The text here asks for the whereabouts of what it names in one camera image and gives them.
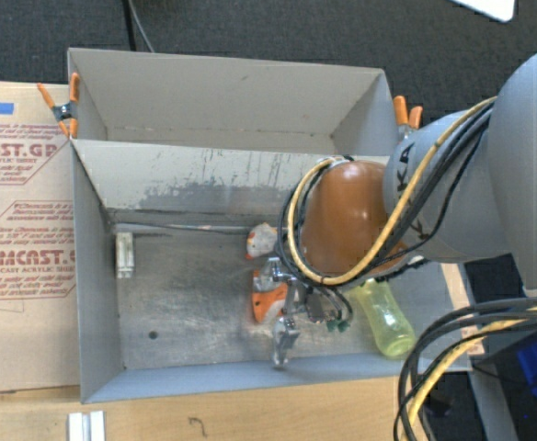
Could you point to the clear plastic block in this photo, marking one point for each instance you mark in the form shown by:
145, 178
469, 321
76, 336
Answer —
125, 255

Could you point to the grey metal bin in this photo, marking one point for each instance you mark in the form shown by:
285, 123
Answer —
195, 301

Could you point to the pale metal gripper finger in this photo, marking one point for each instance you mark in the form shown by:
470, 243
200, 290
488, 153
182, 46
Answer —
277, 274
284, 338

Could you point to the brown cardboard board, red print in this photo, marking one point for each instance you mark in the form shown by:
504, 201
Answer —
29, 329

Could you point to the yellow-green clear plastic bottle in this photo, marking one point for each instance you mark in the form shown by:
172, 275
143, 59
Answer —
388, 324

